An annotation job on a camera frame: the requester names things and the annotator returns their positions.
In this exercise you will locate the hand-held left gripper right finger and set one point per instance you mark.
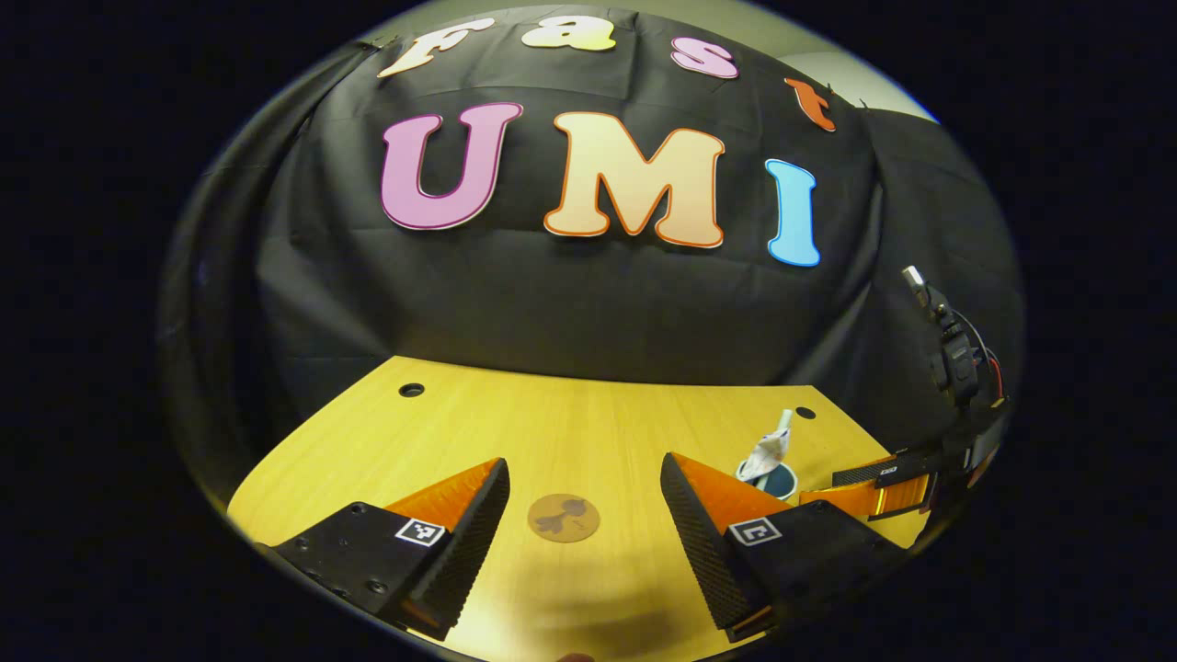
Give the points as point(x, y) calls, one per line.
point(703, 547)

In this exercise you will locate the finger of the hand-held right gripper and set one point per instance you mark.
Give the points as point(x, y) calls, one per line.
point(864, 496)

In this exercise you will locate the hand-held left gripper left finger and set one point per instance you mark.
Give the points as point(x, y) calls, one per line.
point(469, 547)

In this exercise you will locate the round brown coaster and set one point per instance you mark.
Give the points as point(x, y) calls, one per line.
point(563, 518)

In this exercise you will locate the pale green toothbrush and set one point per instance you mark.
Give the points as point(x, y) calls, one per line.
point(784, 423)

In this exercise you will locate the wooden desktop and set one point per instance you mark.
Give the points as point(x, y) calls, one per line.
point(570, 432)

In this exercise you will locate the black backdrop cloth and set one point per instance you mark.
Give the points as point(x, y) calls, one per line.
point(570, 313)

